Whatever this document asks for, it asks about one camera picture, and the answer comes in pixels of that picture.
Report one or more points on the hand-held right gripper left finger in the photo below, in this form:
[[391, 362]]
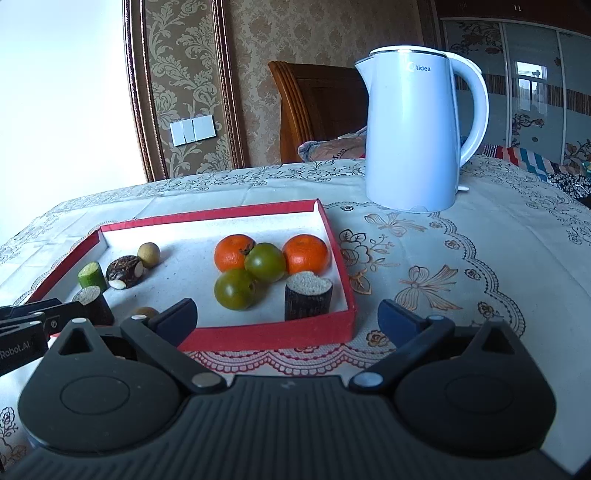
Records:
[[180, 323]]

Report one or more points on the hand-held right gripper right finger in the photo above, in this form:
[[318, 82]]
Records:
[[397, 323]]

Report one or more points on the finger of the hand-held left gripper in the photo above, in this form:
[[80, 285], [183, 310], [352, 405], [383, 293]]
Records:
[[60, 321], [27, 310]]

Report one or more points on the green square cake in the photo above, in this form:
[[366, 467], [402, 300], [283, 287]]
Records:
[[92, 277]]

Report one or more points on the red cardboard tray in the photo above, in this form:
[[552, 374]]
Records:
[[184, 267]]

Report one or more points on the green tangerine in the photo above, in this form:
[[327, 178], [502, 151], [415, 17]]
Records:
[[235, 290], [265, 263]]

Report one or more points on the small yellow-green ball pastry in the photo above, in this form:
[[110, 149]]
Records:
[[148, 254]]

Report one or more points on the dark brown round slice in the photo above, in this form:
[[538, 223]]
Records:
[[123, 270]]

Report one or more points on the orange tangerine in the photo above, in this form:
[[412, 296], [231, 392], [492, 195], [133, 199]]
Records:
[[228, 254], [307, 254]]

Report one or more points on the floral lace tablecloth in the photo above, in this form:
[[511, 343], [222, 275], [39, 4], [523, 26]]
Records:
[[461, 258]]

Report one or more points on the light blue electric kettle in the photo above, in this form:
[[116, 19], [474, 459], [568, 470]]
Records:
[[406, 138]]

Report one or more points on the printed blanket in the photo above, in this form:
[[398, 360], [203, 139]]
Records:
[[332, 147]]

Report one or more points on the colourful patterned bedding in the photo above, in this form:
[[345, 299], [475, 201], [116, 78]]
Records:
[[531, 161]]

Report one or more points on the wooden bed headboard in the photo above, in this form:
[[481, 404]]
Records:
[[323, 106]]

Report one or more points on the sliding door wardrobe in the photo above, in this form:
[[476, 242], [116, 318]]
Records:
[[531, 92]]

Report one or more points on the white wall light switch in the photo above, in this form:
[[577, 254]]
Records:
[[193, 130]]

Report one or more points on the gold wall panel frame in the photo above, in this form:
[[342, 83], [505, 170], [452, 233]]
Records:
[[228, 92]]

